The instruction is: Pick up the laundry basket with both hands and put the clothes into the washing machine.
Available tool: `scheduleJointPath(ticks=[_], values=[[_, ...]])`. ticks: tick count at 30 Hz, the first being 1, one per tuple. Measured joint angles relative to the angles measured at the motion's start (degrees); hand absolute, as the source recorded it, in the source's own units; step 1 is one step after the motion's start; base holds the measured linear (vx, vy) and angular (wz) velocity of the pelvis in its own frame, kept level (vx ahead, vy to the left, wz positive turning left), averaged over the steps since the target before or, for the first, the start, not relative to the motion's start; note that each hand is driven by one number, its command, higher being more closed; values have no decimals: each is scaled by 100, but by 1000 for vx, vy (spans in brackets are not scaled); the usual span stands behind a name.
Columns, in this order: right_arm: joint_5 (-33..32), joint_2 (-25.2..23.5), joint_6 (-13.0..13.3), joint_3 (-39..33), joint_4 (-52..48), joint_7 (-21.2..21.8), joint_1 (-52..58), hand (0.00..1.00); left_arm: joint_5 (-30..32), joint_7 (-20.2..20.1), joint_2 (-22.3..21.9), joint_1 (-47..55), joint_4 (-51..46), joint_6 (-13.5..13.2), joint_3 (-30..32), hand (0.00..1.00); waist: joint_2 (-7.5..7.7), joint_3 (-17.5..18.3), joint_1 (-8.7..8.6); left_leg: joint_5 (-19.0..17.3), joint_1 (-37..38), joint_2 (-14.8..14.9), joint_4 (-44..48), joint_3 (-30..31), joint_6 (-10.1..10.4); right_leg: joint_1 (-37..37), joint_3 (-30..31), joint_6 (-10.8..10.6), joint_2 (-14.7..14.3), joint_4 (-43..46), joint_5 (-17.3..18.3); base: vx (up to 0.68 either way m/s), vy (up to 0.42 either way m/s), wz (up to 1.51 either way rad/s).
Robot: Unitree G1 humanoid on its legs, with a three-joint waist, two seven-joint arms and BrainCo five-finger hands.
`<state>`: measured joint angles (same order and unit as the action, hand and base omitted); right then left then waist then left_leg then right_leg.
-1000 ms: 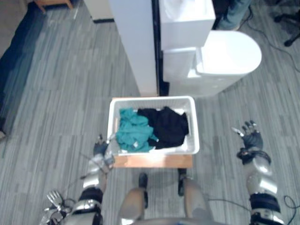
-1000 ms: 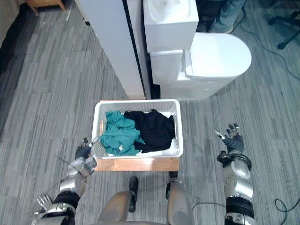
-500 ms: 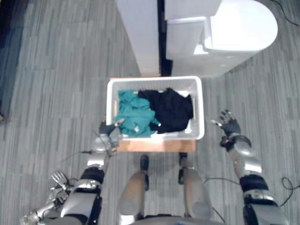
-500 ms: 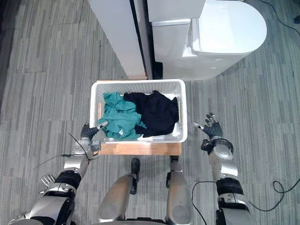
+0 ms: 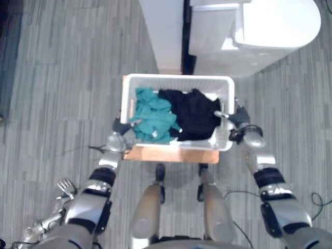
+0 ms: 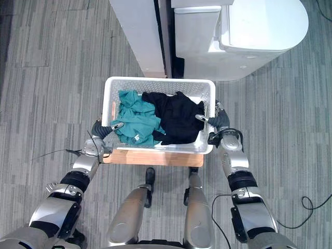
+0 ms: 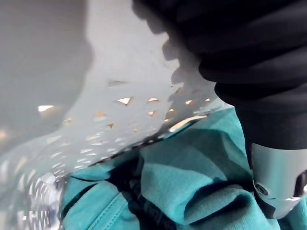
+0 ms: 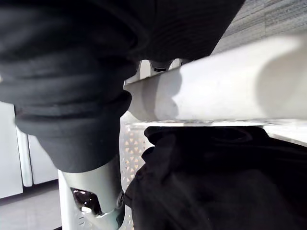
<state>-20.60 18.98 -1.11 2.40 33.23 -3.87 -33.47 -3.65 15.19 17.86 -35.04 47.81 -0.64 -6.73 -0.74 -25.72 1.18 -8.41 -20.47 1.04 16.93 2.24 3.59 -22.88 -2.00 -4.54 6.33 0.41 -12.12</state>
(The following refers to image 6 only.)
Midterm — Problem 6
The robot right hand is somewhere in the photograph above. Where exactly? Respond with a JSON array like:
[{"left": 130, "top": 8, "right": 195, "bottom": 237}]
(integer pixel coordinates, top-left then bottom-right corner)
[{"left": 195, "top": 101, "right": 230, "bottom": 129}]

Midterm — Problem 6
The teal green garment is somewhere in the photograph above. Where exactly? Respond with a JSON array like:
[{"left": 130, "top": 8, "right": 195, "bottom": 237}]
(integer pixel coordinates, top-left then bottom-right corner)
[{"left": 109, "top": 89, "right": 167, "bottom": 146}]

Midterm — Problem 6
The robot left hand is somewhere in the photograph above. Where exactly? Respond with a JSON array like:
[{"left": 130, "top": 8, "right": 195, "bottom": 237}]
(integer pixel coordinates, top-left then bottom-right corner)
[{"left": 91, "top": 120, "right": 125, "bottom": 139}]

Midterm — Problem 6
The black garment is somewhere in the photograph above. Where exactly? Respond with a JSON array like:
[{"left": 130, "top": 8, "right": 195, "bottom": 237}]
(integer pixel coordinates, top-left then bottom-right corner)
[{"left": 141, "top": 90, "right": 206, "bottom": 146}]

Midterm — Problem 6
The robot right leg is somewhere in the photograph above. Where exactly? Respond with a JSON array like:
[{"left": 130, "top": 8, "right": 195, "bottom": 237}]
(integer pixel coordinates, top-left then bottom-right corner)
[{"left": 183, "top": 167, "right": 216, "bottom": 247}]

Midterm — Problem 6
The white cabinet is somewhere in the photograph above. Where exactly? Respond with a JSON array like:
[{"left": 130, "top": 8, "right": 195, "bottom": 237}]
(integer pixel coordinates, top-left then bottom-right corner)
[{"left": 108, "top": 0, "right": 173, "bottom": 78}]

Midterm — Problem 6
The white plastic laundry basket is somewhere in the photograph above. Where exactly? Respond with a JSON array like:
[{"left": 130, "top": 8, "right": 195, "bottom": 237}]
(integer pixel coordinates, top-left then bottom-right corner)
[{"left": 101, "top": 76, "right": 216, "bottom": 155}]

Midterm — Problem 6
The black cable on floor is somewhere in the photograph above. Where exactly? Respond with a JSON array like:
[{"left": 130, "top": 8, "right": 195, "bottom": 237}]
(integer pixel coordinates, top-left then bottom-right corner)
[{"left": 316, "top": 0, "right": 332, "bottom": 20}]

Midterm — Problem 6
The white washing machine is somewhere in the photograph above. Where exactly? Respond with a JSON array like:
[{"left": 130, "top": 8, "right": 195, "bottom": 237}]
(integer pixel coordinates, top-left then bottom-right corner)
[{"left": 172, "top": 0, "right": 310, "bottom": 81}]

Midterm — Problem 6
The wooden stool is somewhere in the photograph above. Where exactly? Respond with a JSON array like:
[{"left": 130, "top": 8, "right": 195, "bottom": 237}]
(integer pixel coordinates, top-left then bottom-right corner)
[{"left": 102, "top": 149, "right": 204, "bottom": 168}]

